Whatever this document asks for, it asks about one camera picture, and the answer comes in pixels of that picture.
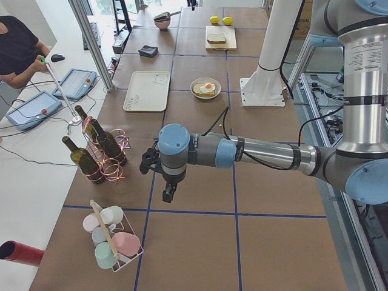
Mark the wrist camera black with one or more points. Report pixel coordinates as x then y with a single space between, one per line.
150 161

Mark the middle dark wine bottle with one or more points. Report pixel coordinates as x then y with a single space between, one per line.
108 143

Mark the copper wire bottle rack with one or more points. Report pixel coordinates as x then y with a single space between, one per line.
110 167

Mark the rear green wine bottle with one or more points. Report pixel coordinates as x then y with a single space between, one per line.
83 116

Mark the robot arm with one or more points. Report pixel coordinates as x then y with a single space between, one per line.
358 165

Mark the wooden cutting board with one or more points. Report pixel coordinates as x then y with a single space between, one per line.
229 32

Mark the white round plate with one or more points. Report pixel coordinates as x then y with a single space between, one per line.
203 80

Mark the yellow lemon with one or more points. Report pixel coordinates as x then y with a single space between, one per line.
214 20
227 20

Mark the white wire cup rack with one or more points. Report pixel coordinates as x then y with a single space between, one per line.
109 231

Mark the pink bowl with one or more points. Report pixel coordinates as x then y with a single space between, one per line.
162 21

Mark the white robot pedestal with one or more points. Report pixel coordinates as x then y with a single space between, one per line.
264 87

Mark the lilac pink cup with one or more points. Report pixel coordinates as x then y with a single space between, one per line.
90 223

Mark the left yellow lemon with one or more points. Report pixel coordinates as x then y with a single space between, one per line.
214 20

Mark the mint green cup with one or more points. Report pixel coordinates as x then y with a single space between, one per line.
104 256

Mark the person in black shirt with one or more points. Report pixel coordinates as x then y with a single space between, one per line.
21 52

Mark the near teach pendant tablet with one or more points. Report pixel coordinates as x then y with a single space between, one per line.
34 111

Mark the fried egg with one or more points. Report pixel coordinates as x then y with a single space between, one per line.
207 88

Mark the green wine bottle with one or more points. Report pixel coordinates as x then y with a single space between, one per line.
83 116
86 163

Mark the cardboard box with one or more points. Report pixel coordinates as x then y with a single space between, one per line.
303 26

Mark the aluminium frame post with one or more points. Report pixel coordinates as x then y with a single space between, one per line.
81 17

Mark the bread slice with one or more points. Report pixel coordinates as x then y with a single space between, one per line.
216 38
198 93

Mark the black computer mouse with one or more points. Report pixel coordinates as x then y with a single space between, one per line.
57 57

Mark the salmon pink cup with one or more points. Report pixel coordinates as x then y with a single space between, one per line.
126 243

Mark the right yellow lemon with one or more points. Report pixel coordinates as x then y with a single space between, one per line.
227 20

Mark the cream bear tray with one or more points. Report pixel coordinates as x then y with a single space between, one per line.
147 91

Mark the grey cup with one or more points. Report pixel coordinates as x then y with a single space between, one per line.
98 236

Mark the far teach pendant tablet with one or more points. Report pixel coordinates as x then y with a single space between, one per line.
77 82

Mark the front green wine bottle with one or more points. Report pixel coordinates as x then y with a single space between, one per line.
86 163

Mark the white cup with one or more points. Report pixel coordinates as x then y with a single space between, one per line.
112 215

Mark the red cylinder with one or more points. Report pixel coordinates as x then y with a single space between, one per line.
21 253

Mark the grey folded cloth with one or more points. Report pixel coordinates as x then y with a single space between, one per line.
148 51

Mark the teach pendant tablet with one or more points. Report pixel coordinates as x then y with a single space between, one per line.
34 111
77 82

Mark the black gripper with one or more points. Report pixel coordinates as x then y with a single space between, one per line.
169 179

